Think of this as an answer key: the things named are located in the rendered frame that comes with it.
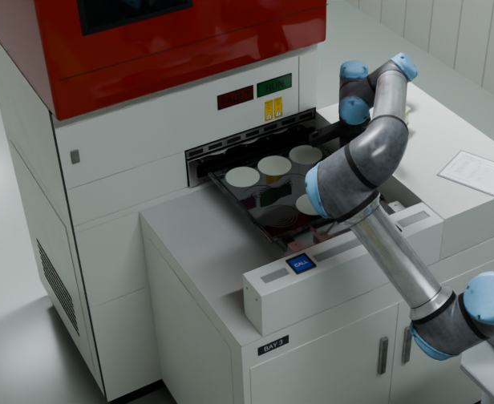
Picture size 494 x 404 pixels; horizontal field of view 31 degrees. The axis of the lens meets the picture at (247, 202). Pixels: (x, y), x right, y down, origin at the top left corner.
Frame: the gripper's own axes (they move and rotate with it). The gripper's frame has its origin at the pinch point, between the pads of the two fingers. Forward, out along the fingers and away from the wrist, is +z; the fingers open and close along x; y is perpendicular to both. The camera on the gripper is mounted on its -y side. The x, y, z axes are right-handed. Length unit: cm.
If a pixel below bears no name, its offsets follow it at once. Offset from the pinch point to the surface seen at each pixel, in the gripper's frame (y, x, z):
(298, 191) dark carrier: -12.6, -6.4, 1.7
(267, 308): -21, -54, 0
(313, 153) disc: -7.5, 12.5, 1.7
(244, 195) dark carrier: -28.1, -7.9, 1.7
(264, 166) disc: -22.5, 6.3, 1.7
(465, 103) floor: 78, 185, 92
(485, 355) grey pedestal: 31, -62, 10
